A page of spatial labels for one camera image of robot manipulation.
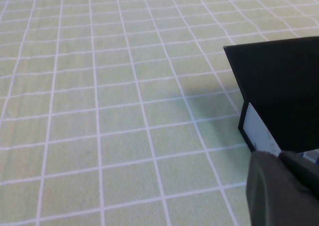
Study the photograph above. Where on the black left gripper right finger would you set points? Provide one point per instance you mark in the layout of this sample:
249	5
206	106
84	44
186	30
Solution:
304	176

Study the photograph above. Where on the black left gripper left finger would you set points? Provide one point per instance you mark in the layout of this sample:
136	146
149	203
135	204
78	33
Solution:
271	201

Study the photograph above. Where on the black glasses case printed side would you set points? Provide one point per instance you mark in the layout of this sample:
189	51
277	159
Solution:
279	81

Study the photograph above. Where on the green checkered tablecloth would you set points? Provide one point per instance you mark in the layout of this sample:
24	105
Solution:
99	111

